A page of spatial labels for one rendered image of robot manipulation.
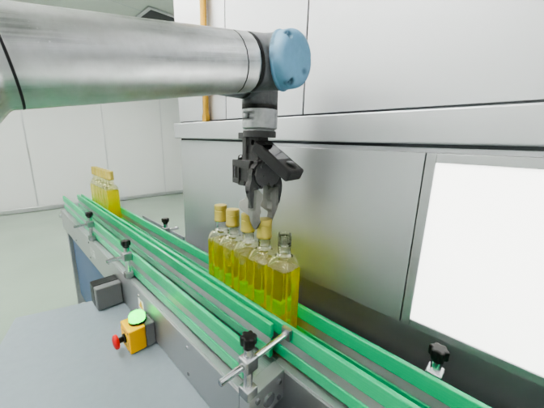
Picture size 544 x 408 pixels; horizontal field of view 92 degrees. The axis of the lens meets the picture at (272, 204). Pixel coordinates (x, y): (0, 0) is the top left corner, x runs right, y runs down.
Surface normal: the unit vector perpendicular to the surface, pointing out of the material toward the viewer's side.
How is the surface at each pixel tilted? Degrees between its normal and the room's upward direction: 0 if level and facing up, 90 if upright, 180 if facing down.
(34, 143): 90
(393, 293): 90
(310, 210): 90
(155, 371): 0
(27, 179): 90
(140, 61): 101
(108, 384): 0
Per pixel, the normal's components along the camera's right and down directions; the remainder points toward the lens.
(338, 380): -0.69, 0.14
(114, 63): 0.72, 0.35
